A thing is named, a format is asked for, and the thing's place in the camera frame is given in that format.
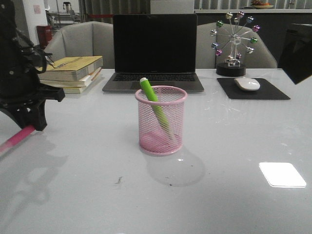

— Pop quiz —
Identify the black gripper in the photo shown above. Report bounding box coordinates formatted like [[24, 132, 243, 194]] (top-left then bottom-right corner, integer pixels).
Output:
[[0, 0, 65, 131]]

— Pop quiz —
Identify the pink highlighter pen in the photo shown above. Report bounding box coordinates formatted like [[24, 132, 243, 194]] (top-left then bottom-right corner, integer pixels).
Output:
[[0, 125, 35, 155]]

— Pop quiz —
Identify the green highlighter pen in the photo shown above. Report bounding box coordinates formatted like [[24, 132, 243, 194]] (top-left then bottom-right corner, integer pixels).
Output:
[[139, 77, 175, 140]]

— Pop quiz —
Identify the pink mesh pen holder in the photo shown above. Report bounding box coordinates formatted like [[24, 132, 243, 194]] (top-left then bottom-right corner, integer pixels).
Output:
[[135, 86, 187, 155]]

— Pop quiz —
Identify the bottom book in stack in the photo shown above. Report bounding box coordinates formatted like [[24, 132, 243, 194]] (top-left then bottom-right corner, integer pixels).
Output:
[[63, 73, 99, 94]]

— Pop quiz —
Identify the book in stack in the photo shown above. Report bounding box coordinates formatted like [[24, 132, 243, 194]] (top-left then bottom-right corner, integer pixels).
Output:
[[63, 73, 99, 94], [40, 68, 102, 87]]

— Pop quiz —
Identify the middle book in stack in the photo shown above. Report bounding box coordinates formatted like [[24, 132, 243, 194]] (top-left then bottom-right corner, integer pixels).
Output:
[[40, 68, 102, 87]]

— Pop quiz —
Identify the top yellow book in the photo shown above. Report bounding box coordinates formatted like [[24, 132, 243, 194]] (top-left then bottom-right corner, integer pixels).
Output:
[[39, 56, 103, 81]]

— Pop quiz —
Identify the red bin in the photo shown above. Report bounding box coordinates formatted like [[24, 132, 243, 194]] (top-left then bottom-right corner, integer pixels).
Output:
[[36, 25, 52, 49]]

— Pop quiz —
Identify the grey armchair behind laptop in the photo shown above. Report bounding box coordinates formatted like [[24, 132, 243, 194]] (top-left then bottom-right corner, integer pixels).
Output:
[[44, 21, 115, 69]]

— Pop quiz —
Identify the red barrier tape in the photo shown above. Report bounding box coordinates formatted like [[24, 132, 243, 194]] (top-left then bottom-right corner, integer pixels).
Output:
[[88, 14, 113, 19]]

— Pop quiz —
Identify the grey open laptop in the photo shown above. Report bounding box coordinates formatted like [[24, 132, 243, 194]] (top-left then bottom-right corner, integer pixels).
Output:
[[102, 14, 204, 93]]

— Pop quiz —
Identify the grey armchair behind toy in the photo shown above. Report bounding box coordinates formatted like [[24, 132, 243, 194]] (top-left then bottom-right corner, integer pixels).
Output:
[[195, 22, 277, 69]]

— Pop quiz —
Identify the ferris wheel kinetic desk toy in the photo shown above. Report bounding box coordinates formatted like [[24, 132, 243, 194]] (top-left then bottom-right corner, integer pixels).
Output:
[[210, 11, 260, 77]]

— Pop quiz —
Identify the white computer mouse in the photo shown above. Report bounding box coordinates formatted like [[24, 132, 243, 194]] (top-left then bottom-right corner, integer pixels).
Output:
[[234, 77, 260, 91]]

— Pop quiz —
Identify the black mouse pad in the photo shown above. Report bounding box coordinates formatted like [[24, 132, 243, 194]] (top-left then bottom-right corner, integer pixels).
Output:
[[217, 78, 291, 100]]

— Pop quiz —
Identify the fruit bowl on counter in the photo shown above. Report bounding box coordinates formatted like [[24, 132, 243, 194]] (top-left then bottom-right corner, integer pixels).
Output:
[[251, 0, 273, 9]]

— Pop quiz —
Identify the pink paper wall notice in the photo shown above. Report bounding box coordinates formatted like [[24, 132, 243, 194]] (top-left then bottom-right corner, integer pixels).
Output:
[[33, 5, 41, 14]]

